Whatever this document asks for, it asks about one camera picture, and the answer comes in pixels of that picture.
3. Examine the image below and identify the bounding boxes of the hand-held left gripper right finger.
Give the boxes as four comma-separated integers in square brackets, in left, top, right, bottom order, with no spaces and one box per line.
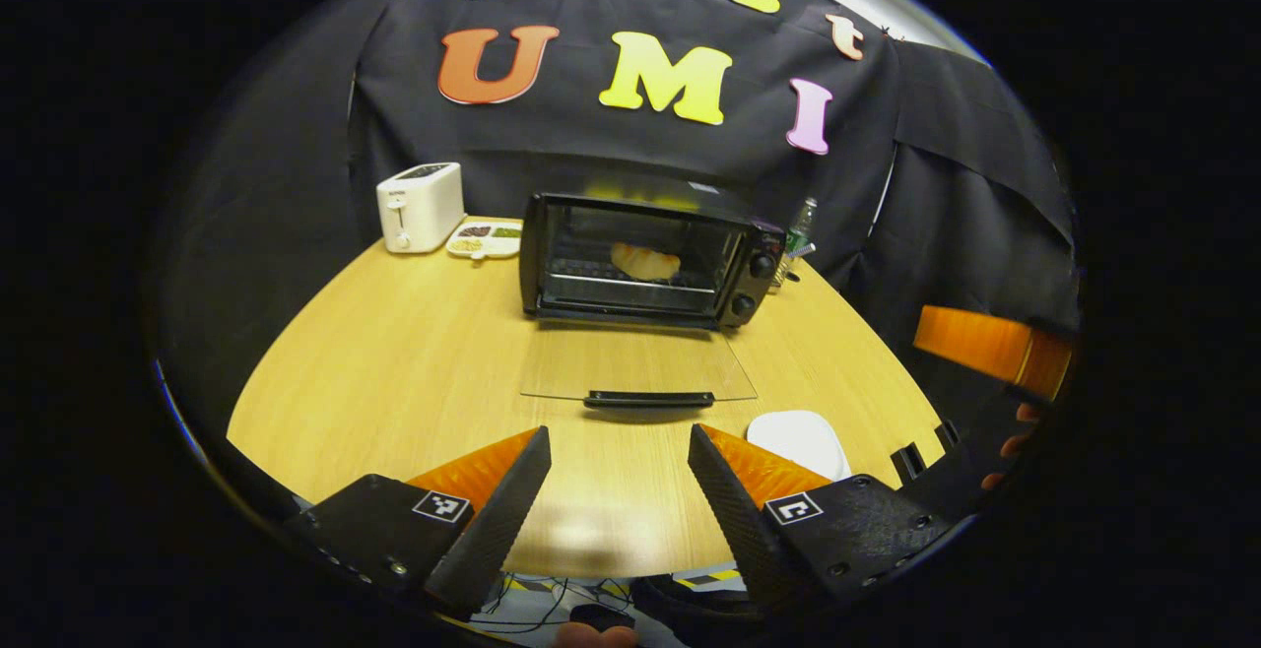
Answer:
[687,422,953,612]

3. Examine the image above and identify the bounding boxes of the clear plastic water bottle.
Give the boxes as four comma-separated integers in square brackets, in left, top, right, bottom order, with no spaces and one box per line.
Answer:
[785,196,820,255]

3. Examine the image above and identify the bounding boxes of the black electric oven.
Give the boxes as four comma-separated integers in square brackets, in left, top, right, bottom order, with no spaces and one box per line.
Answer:
[518,191,788,411]

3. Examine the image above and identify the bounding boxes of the white divided snack tray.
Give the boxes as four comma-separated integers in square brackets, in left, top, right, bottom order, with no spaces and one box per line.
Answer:
[445,221,523,266]

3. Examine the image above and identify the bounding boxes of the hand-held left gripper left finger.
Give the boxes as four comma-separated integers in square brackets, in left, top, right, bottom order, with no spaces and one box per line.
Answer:
[284,425,554,619]

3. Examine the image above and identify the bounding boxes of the golden croissant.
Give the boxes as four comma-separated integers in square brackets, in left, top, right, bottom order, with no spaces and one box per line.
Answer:
[610,241,684,284]

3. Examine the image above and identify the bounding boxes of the white square plate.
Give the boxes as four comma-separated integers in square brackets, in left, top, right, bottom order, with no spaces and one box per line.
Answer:
[745,410,853,483]

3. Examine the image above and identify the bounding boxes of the metal mesh holder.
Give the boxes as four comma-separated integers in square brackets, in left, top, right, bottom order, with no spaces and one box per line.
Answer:
[772,242,818,291]

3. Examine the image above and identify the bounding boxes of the white toaster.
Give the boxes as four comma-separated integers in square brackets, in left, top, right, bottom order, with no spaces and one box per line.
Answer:
[375,162,466,255]

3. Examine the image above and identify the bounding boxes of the black cables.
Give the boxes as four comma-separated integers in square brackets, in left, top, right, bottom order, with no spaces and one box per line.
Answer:
[471,574,636,631]

